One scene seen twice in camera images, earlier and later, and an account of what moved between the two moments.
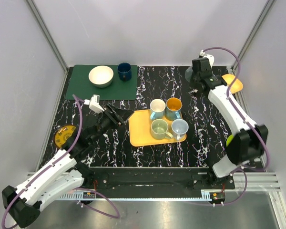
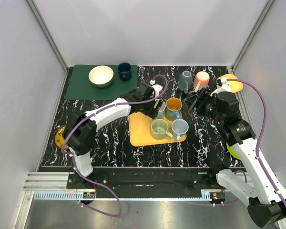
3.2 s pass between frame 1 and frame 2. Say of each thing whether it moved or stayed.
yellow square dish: stayed
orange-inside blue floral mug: stayed
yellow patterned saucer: stayed
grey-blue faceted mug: moved
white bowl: stayed
